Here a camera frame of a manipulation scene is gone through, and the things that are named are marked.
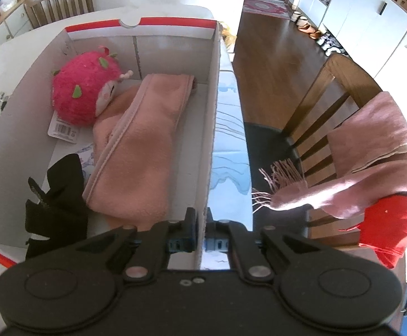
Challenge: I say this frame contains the pink fleece cloth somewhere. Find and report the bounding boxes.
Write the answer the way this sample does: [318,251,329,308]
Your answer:
[84,74,195,231]

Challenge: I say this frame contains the black cloth item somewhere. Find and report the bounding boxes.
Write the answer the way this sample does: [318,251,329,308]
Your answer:
[25,153,89,259]

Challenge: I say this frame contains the white red cardboard box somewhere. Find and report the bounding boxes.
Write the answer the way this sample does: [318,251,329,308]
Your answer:
[0,17,220,249]

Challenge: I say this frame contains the pink dragonfruit plush toy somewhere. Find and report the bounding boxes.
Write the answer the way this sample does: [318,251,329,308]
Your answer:
[51,46,134,127]

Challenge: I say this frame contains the near wooden chair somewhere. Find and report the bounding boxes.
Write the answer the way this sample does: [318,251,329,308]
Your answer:
[243,52,383,249]

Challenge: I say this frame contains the wooden chair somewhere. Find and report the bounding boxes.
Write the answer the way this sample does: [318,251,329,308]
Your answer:
[243,52,383,249]
[24,0,94,29]

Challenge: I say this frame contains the patterned small cloth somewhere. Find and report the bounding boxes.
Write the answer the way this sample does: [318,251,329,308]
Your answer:
[76,143,95,184]

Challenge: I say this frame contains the red cloth on chair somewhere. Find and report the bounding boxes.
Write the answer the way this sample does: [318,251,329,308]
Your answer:
[342,195,407,269]

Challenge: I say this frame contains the pink scarf on chair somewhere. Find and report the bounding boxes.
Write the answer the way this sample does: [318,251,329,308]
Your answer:
[252,92,407,218]

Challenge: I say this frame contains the shoes on floor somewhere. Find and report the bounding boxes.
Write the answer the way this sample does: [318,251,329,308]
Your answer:
[290,11,348,56]

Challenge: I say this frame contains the red doormat rug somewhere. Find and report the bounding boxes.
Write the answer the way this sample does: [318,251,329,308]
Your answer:
[243,0,291,20]

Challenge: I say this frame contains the white tall cabinet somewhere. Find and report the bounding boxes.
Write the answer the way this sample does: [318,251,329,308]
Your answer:
[298,0,407,77]

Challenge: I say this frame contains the far wooden chair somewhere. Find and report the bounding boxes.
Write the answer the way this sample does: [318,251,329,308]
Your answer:
[24,0,94,29]

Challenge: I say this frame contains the white sideboard cabinet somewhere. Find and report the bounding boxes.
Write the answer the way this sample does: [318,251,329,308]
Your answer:
[0,0,33,46]

